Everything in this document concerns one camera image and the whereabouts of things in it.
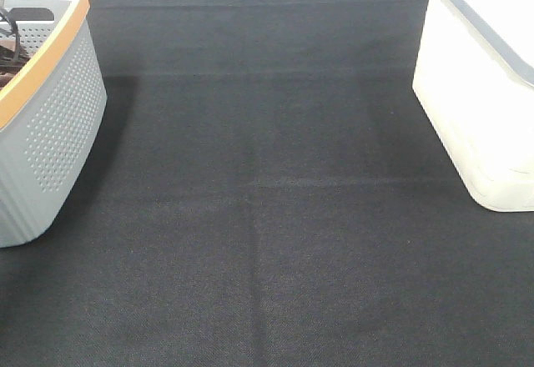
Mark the brown towel in basket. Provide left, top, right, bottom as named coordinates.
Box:
left=1, top=40, right=30, bottom=88

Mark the black table cloth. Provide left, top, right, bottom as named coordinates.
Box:
left=1, top=0, right=533, bottom=366

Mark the grey perforated laundry basket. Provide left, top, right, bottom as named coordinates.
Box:
left=1, top=0, right=107, bottom=248

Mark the white plastic storage bin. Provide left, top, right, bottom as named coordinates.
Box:
left=412, top=0, right=533, bottom=212

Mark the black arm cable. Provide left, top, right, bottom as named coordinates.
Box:
left=0, top=8, right=23, bottom=66

